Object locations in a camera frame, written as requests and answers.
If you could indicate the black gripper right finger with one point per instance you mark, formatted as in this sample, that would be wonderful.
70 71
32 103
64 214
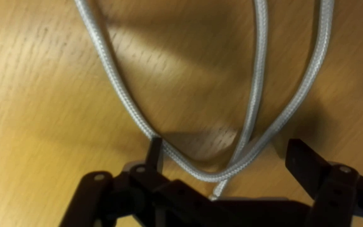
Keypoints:
340 197

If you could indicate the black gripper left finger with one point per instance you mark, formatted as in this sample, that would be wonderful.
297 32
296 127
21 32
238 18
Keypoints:
105 202

